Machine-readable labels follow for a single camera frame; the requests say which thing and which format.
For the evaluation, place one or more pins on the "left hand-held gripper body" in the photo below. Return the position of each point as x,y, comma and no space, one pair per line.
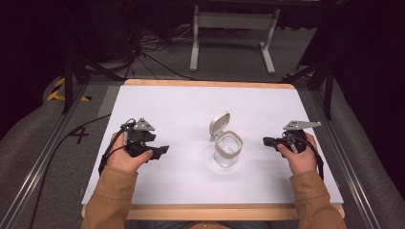
140,136

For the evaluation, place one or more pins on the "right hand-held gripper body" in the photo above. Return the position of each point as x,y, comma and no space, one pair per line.
296,137

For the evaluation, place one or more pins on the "person's right hand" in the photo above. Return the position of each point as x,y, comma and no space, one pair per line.
301,160

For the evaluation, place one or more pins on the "person's left hand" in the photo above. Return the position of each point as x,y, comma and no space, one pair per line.
125,160

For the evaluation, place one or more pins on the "clear glass jar grey lid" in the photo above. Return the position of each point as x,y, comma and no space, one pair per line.
226,147

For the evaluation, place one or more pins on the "black tripod stand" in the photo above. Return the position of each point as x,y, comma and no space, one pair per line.
68,76
328,86

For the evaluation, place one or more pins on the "yellow black floor tape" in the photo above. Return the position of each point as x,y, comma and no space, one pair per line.
57,92

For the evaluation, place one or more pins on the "white metal stand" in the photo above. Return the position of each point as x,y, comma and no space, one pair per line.
234,20

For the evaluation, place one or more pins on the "aluminium floor rail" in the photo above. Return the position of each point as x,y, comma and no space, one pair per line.
344,159
35,162

